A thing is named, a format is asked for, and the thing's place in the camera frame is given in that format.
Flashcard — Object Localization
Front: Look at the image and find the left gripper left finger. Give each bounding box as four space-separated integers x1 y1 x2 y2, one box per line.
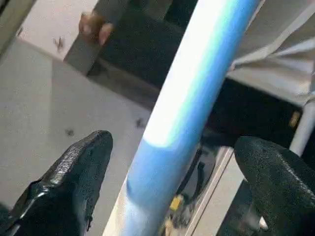
0 130 114 236

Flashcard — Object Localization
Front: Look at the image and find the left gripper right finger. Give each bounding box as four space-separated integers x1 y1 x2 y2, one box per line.
234 137 315 236

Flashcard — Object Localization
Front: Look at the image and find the white plastic table leg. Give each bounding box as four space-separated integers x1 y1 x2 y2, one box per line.
289 98 315 158
121 0 261 236

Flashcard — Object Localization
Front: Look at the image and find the white cabinet with glass doors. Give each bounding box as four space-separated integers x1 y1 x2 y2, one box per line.
103 145 237 236

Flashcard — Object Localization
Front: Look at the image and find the black cabinet with gold label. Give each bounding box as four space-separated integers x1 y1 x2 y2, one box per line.
89 0 315 148

